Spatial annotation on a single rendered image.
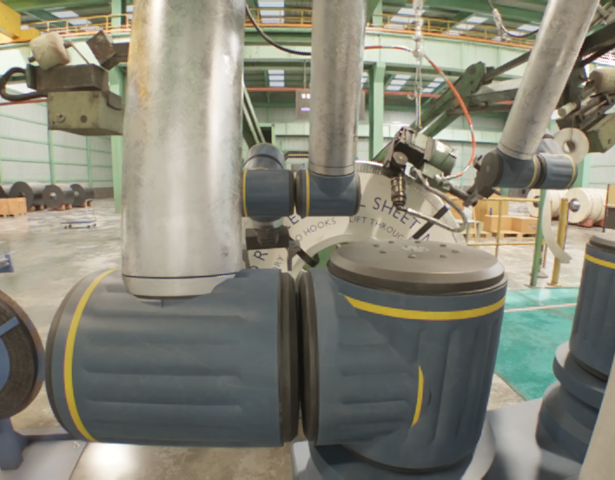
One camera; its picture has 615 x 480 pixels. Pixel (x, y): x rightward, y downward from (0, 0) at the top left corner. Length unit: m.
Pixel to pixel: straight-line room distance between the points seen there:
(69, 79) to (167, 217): 1.05
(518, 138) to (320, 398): 0.84
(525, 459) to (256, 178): 0.71
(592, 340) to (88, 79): 1.44
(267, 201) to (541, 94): 0.70
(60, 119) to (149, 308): 1.01
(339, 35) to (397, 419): 0.59
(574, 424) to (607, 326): 0.18
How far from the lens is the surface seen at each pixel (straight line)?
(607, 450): 0.28
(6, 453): 2.07
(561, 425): 0.72
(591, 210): 13.52
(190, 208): 0.33
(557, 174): 1.12
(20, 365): 1.67
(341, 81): 0.66
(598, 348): 0.66
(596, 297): 0.65
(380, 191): 1.44
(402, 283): 0.29
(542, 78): 0.96
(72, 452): 2.08
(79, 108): 1.26
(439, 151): 1.36
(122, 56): 1.30
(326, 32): 0.66
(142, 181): 0.35
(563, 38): 0.94
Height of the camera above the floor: 1.28
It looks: 10 degrees down
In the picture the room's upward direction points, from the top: straight up
